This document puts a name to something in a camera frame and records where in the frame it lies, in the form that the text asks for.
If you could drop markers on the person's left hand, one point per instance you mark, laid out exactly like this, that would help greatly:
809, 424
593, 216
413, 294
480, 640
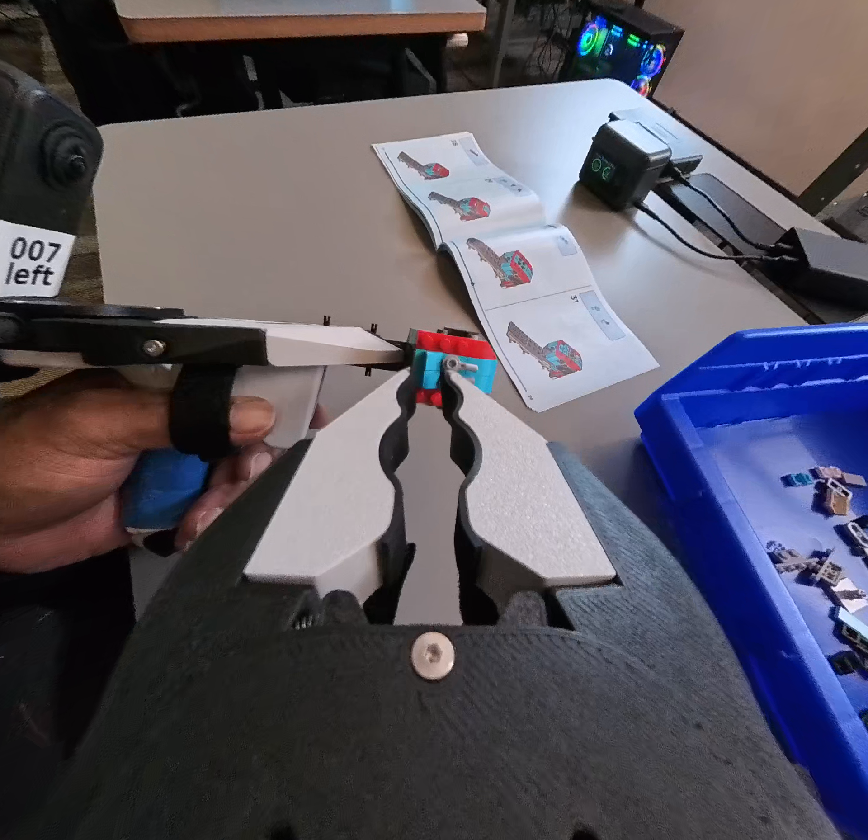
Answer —
68, 474

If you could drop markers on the toy brick truck model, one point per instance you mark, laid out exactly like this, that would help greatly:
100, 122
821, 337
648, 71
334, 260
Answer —
454, 345

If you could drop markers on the grey power adapter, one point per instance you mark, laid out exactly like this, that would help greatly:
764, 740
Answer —
831, 263

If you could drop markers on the black flat tablet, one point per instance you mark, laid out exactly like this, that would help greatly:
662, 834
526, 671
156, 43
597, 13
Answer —
732, 209

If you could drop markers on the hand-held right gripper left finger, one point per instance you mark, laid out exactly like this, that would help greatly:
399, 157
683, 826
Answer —
319, 514

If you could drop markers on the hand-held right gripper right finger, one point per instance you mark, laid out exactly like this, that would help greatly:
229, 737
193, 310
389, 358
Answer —
536, 514

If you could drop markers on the grey desk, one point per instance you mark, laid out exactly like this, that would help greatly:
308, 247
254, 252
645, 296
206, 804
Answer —
237, 229

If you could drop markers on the grey battery pack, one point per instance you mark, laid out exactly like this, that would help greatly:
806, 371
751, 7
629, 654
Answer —
671, 141

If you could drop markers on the blue plastic bin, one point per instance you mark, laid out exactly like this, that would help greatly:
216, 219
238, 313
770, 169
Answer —
712, 480

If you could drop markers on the pile of toy bricks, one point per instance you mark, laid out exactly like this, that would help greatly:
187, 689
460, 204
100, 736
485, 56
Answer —
827, 562

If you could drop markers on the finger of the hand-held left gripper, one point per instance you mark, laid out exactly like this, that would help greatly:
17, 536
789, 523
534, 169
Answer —
319, 345

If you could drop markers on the wood-edged white table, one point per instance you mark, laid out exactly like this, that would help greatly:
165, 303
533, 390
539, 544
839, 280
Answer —
298, 9

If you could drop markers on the computer tower coloured lights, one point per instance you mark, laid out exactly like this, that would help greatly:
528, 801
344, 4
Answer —
624, 46

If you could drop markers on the small grey lever piece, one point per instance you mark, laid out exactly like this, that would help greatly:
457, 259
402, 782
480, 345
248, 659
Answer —
458, 363

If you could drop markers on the black power station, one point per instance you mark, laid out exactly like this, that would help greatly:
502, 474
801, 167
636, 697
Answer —
620, 162

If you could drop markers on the open instruction booklet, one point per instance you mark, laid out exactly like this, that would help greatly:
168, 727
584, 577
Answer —
515, 257

